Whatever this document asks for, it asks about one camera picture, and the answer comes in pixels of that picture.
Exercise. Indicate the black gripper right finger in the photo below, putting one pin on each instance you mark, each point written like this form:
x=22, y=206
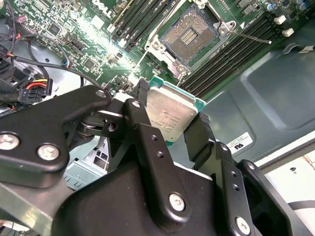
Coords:
x=236, y=196

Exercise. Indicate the silver green CPU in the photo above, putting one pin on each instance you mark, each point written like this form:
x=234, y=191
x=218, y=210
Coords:
x=169, y=113

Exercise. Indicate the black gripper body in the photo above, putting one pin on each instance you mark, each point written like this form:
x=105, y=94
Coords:
x=110, y=204

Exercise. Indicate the metal socket cover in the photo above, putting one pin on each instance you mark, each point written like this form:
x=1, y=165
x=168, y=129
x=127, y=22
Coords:
x=135, y=75

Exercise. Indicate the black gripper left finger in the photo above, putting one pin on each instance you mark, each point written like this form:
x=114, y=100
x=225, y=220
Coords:
x=157, y=159

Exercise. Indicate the metal locking lever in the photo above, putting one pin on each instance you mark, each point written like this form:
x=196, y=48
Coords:
x=169, y=18
x=251, y=37

